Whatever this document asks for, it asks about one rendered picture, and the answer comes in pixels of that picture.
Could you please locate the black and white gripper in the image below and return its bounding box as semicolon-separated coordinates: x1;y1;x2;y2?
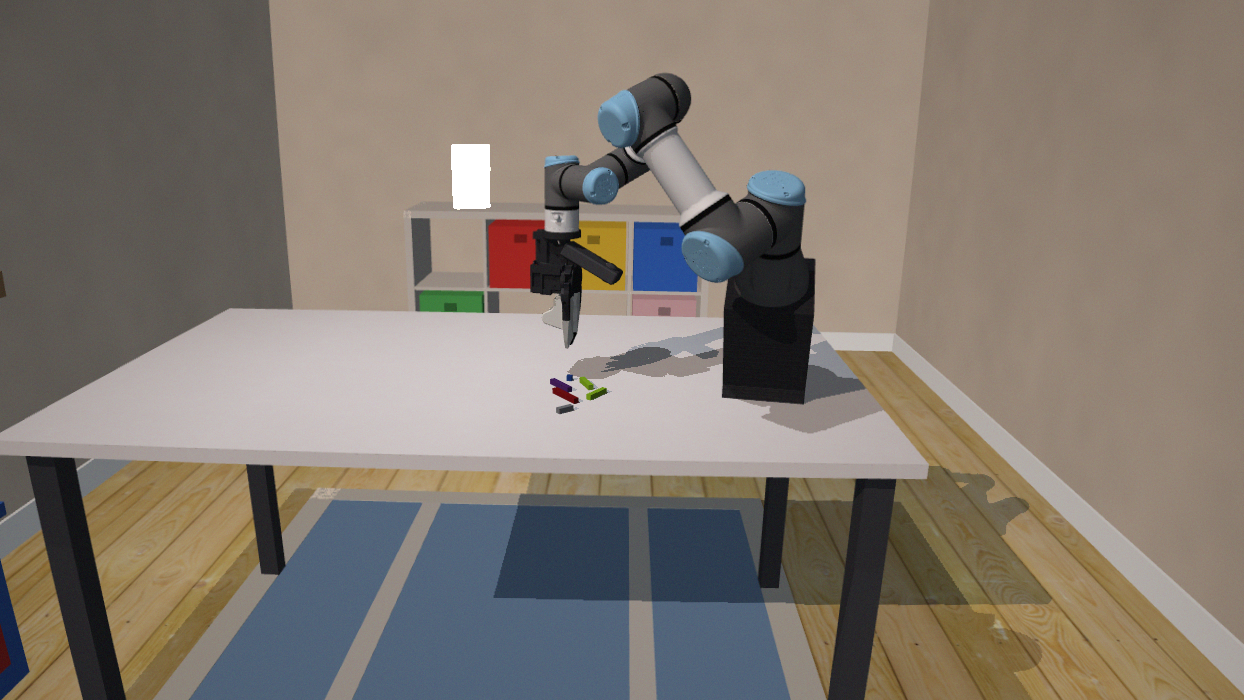
530;229;582;349

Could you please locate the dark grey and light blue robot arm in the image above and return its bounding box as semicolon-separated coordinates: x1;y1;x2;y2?
544;73;809;307

